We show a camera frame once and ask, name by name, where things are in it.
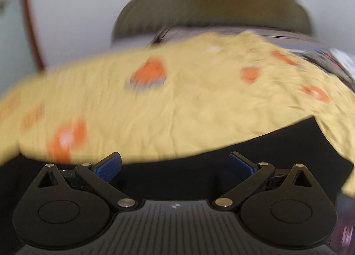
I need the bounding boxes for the black pants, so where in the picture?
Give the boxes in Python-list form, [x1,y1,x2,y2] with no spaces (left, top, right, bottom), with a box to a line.
[0,116,355,255]

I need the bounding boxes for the brown wooden wardrobe frame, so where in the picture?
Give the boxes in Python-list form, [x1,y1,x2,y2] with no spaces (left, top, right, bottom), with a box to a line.
[19,0,47,74]

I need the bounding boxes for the flower print wardrobe door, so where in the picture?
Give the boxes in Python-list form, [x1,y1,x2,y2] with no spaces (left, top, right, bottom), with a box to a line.
[0,0,39,97]

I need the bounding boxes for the yellow printed blanket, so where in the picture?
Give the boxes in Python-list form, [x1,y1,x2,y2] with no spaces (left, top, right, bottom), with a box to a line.
[0,31,355,196]

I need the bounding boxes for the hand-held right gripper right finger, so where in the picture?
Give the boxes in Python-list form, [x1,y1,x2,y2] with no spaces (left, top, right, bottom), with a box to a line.
[212,151,314,211]

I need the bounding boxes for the black smartphone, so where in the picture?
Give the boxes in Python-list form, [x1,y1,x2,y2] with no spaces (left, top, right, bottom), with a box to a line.
[334,192,355,255]

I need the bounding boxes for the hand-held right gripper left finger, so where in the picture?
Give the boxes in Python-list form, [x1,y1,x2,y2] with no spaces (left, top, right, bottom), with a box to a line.
[37,152,138,211]

